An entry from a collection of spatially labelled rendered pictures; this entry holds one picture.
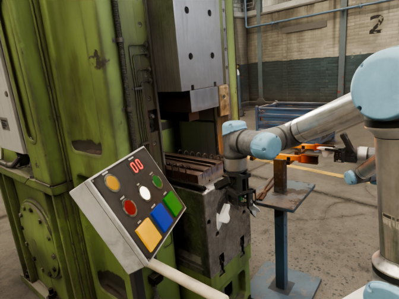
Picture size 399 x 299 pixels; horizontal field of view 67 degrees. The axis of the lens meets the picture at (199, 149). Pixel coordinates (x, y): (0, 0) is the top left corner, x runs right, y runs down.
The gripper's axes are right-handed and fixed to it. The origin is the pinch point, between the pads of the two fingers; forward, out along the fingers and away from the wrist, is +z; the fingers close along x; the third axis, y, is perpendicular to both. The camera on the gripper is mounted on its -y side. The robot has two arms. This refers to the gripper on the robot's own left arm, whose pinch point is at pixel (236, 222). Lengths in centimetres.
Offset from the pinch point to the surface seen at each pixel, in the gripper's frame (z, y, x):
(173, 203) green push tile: -7.8, -12.2, -17.2
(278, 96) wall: 57, -696, 632
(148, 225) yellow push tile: -9.4, 0.8, -30.3
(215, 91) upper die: -41, -46, 22
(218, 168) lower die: -3.4, -45.6, 20.2
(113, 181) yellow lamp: -23.3, -3.9, -37.3
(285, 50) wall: -84, -671, 639
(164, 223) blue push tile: -6.3, -3.3, -24.1
